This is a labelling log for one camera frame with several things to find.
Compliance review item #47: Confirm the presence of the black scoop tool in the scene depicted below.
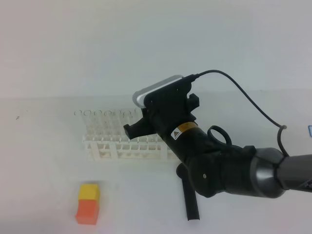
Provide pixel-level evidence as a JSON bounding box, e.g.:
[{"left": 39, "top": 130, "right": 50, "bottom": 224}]
[{"left": 176, "top": 163, "right": 200, "bottom": 221}]

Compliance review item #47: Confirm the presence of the white test tube rack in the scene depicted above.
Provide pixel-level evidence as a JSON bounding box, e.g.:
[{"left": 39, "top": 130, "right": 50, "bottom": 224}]
[{"left": 81, "top": 111, "right": 181, "bottom": 162}]

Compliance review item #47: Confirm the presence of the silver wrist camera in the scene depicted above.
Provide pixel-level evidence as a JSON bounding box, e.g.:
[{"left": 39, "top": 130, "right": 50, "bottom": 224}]
[{"left": 132, "top": 75, "right": 184, "bottom": 109}]

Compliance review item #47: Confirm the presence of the black camera cable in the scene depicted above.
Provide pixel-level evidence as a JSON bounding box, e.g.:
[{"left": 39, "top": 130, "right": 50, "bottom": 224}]
[{"left": 185, "top": 70, "right": 291, "bottom": 156}]

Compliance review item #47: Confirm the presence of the yellow block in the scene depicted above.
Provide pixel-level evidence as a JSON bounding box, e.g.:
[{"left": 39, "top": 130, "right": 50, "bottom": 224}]
[{"left": 78, "top": 184, "right": 100, "bottom": 202}]

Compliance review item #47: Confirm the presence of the orange block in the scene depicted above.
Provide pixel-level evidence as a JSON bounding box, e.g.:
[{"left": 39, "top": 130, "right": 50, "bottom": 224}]
[{"left": 75, "top": 199, "right": 99, "bottom": 225}]

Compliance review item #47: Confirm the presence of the clear test tube in rack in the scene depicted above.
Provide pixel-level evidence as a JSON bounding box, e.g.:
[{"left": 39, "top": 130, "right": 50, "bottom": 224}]
[
  {"left": 82, "top": 110, "right": 93, "bottom": 135},
  {"left": 123, "top": 110, "right": 132, "bottom": 125},
  {"left": 74, "top": 110, "right": 84, "bottom": 125},
  {"left": 94, "top": 110, "right": 102, "bottom": 135},
  {"left": 104, "top": 110, "right": 114, "bottom": 135},
  {"left": 114, "top": 110, "right": 123, "bottom": 136},
  {"left": 133, "top": 108, "right": 140, "bottom": 122}
]

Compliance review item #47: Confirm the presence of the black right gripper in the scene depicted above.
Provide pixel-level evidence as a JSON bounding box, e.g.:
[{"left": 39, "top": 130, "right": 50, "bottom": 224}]
[{"left": 123, "top": 77, "right": 200, "bottom": 146}]

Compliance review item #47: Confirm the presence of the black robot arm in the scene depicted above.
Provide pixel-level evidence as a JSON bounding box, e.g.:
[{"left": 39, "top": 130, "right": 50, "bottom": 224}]
[{"left": 124, "top": 76, "right": 312, "bottom": 198}]

